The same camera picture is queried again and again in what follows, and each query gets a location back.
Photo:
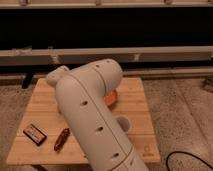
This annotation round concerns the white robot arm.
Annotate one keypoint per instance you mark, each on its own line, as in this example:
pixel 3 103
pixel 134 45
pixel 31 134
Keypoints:
pixel 80 95

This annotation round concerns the orange ceramic bowl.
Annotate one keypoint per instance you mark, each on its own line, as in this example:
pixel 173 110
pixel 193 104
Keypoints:
pixel 110 98

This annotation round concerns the clear plastic cup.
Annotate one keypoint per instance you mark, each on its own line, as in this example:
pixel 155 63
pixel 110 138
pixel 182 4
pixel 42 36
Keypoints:
pixel 124 123

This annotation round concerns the brown snack packet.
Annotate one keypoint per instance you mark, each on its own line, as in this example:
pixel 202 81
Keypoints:
pixel 62 138

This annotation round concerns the wooden table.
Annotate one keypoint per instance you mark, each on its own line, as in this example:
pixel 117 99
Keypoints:
pixel 42 111

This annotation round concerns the dark small box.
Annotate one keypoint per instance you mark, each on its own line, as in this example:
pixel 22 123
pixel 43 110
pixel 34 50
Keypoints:
pixel 36 135

